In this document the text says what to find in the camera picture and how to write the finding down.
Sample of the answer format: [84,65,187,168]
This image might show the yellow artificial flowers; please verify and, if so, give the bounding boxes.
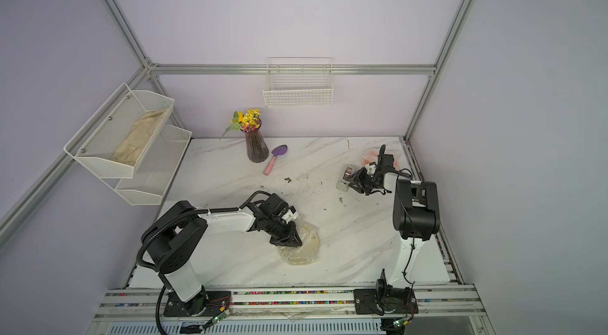
[223,109,261,136]

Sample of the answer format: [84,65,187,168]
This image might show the white wire wall basket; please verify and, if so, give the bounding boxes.
[263,57,334,109]

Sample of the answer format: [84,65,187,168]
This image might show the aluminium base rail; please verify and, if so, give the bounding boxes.
[87,285,495,334]

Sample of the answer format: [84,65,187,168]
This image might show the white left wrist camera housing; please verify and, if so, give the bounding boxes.
[280,206,299,224]

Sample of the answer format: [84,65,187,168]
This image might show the beige cloth in shelf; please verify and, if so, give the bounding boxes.
[112,109,167,167]

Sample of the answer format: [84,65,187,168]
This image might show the cream floral dinner plate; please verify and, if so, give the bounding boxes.
[279,223,319,265]

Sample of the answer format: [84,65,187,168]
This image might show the white tape dispenser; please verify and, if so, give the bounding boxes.
[337,165,356,192]

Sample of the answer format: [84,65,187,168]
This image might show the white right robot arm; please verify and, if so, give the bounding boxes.
[340,146,440,316]

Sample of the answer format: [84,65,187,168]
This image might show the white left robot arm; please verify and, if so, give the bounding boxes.
[136,190,302,316]

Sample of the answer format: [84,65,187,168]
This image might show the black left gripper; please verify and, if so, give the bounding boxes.
[264,217,302,249]

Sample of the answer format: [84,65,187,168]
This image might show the white mesh two-tier shelf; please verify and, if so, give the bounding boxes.
[64,84,192,206]

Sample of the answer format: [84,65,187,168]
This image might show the aluminium frame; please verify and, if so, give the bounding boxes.
[0,0,497,288]

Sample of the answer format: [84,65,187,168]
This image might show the clear bubble wrap sheet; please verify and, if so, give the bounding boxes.
[276,220,321,267]
[361,148,400,169]

